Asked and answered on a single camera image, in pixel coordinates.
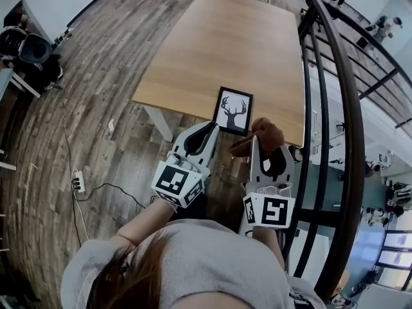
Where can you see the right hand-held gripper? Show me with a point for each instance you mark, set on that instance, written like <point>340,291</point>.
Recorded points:
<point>272,209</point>

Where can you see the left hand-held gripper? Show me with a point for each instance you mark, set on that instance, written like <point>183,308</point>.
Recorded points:
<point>170,182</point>

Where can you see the brown cloth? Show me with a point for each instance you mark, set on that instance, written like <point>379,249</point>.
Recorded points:
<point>267,134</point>

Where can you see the framed deer picture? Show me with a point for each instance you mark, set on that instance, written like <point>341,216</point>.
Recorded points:
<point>233,108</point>

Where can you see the person's right forearm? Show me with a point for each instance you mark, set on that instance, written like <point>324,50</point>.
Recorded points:
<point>265,241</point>

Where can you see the person's left forearm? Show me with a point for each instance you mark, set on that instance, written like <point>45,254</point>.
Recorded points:
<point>145,220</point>

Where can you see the white table leg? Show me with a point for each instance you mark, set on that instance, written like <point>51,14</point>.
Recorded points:
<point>159,121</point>

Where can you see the person's black trousers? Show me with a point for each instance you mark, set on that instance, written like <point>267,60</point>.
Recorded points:
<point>199,208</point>

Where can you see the white paper scrap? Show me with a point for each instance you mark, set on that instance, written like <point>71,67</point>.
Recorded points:
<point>111,125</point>

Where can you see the dark metal railing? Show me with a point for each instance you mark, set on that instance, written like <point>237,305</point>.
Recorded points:
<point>346,85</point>

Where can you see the person's grey sweater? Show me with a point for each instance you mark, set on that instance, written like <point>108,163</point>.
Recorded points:
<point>209,262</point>

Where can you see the white power strip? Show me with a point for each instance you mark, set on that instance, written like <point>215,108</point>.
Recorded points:
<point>79,180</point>

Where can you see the black-framed window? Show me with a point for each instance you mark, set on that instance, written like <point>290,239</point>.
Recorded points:
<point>397,249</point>

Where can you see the black office chair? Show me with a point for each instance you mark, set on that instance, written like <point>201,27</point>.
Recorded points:
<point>310,19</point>

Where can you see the white desk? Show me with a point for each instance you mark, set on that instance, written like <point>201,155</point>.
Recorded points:
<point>19,84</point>

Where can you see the grey and black chair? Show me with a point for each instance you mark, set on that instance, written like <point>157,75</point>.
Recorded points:
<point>33,48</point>

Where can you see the white slatted rack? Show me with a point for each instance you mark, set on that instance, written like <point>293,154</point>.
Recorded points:
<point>5,164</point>

